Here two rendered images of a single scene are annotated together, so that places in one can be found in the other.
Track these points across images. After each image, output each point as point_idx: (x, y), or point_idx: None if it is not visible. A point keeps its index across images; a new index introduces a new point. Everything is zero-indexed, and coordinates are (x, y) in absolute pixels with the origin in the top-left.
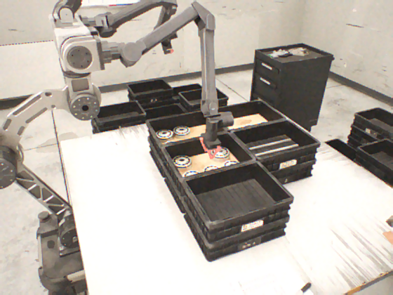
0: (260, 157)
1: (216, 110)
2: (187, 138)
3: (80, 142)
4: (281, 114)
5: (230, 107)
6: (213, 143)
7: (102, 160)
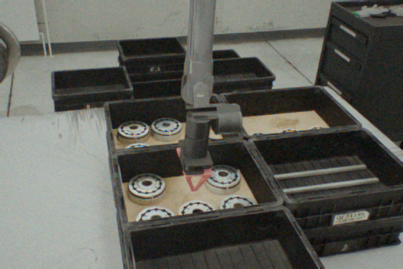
0: (292, 200)
1: (206, 99)
2: (165, 144)
3: (1, 126)
4: (352, 116)
5: (262, 93)
6: (197, 163)
7: (25, 162)
